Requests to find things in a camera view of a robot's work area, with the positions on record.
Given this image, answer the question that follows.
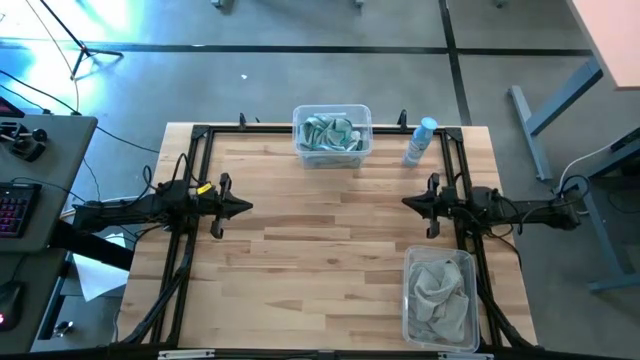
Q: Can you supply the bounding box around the blue-gray desk frame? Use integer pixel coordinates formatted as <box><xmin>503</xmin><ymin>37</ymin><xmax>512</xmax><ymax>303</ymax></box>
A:
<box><xmin>554</xmin><ymin>127</ymin><xmax>640</xmax><ymax>294</ymax></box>

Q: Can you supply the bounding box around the yellow floor cable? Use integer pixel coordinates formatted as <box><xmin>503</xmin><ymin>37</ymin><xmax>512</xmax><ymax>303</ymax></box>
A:
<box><xmin>24</xmin><ymin>0</ymin><xmax>81</xmax><ymax>114</ymax></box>

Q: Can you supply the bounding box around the black computer mouse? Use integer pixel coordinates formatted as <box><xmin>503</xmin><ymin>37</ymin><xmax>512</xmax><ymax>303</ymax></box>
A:
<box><xmin>0</xmin><ymin>280</ymin><xmax>25</xmax><ymax>332</ymax></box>

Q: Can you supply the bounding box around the black joystick controller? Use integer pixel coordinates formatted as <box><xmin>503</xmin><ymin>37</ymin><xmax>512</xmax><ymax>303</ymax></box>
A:
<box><xmin>0</xmin><ymin>121</ymin><xmax>49</xmax><ymax>162</ymax></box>

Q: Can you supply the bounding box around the black aluminium table frame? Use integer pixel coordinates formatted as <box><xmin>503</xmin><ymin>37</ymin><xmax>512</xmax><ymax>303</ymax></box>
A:
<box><xmin>119</xmin><ymin>123</ymin><xmax>539</xmax><ymax>351</ymax></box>

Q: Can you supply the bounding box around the black floor cable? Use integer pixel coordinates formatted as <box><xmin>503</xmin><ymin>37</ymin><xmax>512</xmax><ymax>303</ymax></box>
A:
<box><xmin>0</xmin><ymin>69</ymin><xmax>161</xmax><ymax>154</ymax></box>

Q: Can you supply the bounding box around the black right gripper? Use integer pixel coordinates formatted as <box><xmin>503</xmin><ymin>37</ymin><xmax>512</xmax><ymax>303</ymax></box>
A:
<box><xmin>401</xmin><ymin>173</ymin><xmax>459</xmax><ymax>239</ymax></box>

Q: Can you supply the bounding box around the black keyboard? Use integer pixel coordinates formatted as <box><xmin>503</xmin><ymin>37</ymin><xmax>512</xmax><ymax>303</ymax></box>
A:
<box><xmin>0</xmin><ymin>182</ymin><xmax>43</xmax><ymax>239</ymax></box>

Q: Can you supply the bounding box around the black desk crossbar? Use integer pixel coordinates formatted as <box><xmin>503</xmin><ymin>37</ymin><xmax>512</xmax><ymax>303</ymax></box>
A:
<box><xmin>49</xmin><ymin>219</ymin><xmax>135</xmax><ymax>271</ymax></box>

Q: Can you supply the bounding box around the light blue spray bottle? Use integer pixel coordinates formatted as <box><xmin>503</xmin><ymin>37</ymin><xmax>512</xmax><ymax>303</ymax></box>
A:
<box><xmin>402</xmin><ymin>116</ymin><xmax>439</xmax><ymax>168</ymax></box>

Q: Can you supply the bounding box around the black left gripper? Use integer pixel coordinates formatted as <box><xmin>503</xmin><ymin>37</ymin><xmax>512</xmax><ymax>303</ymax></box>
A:
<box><xmin>197</xmin><ymin>173</ymin><xmax>254</xmax><ymax>239</ymax></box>

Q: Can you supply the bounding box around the pink table top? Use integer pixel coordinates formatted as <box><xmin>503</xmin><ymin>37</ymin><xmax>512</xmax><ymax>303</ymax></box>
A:
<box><xmin>566</xmin><ymin>0</ymin><xmax>640</xmax><ymax>91</ymax></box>

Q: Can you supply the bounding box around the black monitor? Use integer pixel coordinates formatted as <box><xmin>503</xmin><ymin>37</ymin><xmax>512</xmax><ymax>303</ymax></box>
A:
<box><xmin>0</xmin><ymin>96</ymin><xmax>25</xmax><ymax>119</ymax></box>

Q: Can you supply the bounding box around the black tripod stand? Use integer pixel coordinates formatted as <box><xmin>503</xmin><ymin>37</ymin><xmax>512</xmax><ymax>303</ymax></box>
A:
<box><xmin>39</xmin><ymin>0</ymin><xmax>124</xmax><ymax>76</ymax></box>

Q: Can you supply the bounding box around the white paper sheet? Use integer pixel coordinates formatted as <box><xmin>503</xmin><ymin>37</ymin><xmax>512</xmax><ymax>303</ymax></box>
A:
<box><xmin>72</xmin><ymin>232</ymin><xmax>130</xmax><ymax>303</ymax></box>

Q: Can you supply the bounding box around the clear plastic bin with label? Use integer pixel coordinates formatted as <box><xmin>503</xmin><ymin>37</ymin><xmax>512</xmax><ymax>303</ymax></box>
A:
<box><xmin>292</xmin><ymin>103</ymin><xmax>375</xmax><ymax>170</ymax></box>

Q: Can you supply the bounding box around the blue-gray table leg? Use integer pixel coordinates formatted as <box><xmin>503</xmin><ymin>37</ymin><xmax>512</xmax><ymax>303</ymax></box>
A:
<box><xmin>508</xmin><ymin>58</ymin><xmax>604</xmax><ymax>181</ymax></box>

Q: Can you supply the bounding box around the white cable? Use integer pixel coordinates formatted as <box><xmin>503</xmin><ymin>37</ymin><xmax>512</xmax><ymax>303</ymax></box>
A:
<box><xmin>557</xmin><ymin>142</ymin><xmax>614</xmax><ymax>194</ymax></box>

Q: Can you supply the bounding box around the gray operator desk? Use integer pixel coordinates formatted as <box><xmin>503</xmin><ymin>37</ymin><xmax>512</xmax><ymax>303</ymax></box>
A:
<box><xmin>0</xmin><ymin>115</ymin><xmax>99</xmax><ymax>354</ymax></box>

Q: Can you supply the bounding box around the white metal bracket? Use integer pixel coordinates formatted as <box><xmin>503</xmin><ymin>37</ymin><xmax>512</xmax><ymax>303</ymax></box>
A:
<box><xmin>437</xmin><ymin>351</ymin><xmax>494</xmax><ymax>360</ymax></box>
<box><xmin>157</xmin><ymin>349</ymin><xmax>216</xmax><ymax>360</ymax></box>

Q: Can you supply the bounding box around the black cable bundle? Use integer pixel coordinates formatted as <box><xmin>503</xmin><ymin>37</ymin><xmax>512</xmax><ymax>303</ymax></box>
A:
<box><xmin>472</xmin><ymin>274</ymin><xmax>531</xmax><ymax>349</ymax></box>
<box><xmin>119</xmin><ymin>264</ymin><xmax>194</xmax><ymax>346</ymax></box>

